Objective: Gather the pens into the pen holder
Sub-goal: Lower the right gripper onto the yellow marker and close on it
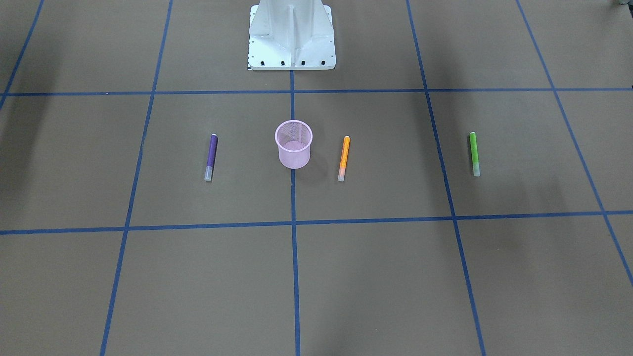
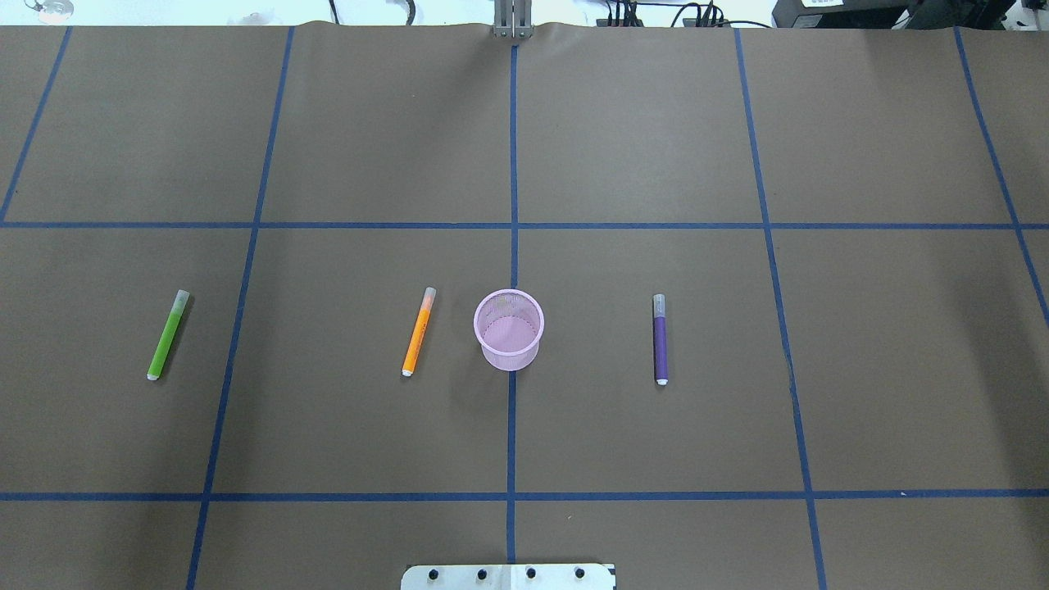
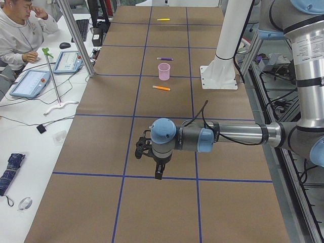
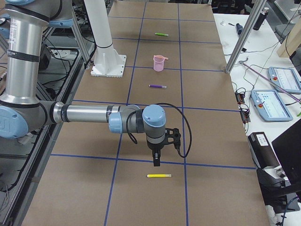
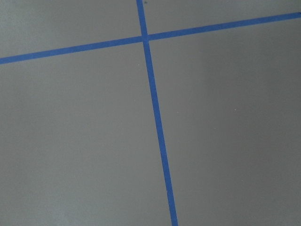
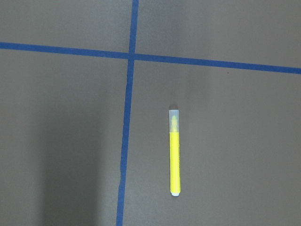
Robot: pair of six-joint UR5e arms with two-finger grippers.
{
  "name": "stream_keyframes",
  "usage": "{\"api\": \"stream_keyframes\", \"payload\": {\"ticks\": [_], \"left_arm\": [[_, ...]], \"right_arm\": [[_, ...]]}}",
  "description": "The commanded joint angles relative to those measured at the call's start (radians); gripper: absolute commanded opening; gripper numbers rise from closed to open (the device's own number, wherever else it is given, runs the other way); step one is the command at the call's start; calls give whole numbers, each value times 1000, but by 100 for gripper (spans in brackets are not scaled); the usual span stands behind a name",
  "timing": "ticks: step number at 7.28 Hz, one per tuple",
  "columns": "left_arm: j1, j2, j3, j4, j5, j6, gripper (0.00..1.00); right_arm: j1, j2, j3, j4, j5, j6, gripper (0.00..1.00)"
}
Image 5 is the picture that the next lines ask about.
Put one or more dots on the blue tape grid lines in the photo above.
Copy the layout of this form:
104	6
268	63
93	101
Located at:
150	112

